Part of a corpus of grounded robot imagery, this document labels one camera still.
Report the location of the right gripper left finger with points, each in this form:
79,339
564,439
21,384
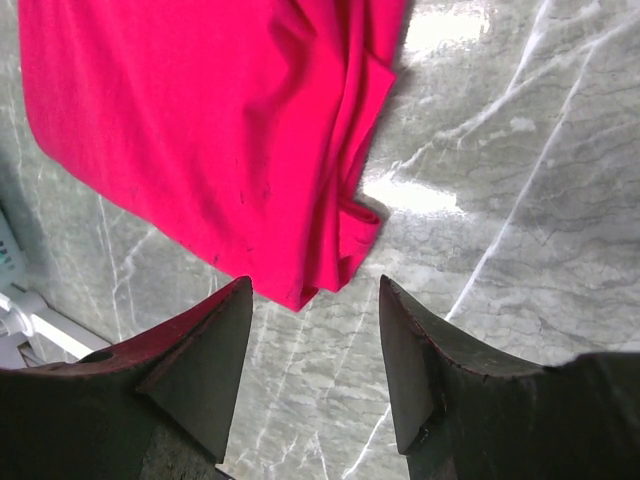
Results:
160,403

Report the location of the white clothes rack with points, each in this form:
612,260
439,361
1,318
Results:
28,323

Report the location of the magenta t-shirt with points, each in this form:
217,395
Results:
238,128

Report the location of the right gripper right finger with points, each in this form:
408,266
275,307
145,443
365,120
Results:
463,409

